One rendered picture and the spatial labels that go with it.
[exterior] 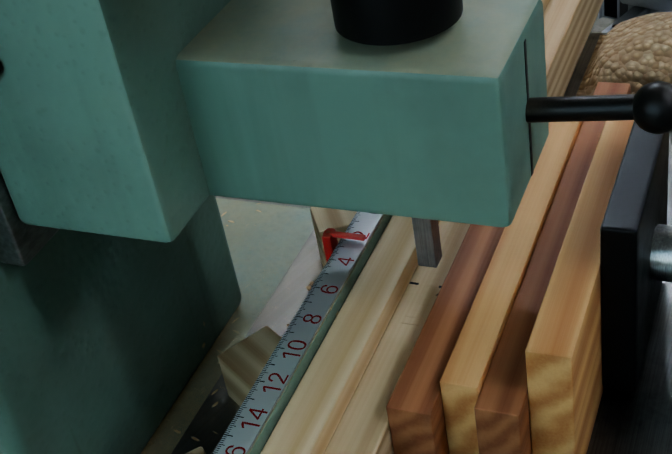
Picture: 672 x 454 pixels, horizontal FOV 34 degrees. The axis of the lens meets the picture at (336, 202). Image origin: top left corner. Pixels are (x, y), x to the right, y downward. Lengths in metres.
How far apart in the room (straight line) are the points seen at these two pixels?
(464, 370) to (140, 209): 0.15
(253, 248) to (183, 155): 0.33
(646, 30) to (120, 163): 0.38
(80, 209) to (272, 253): 0.32
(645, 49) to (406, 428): 0.34
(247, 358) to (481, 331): 0.22
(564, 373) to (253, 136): 0.16
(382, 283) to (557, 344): 0.11
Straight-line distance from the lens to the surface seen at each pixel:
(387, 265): 0.50
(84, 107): 0.44
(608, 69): 0.70
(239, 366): 0.64
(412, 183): 0.43
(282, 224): 0.80
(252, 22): 0.46
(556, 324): 0.43
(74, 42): 0.42
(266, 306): 0.73
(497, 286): 0.48
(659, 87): 0.42
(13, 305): 0.53
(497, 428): 0.43
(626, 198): 0.46
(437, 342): 0.46
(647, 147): 0.49
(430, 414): 0.43
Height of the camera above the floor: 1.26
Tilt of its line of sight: 35 degrees down
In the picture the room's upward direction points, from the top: 11 degrees counter-clockwise
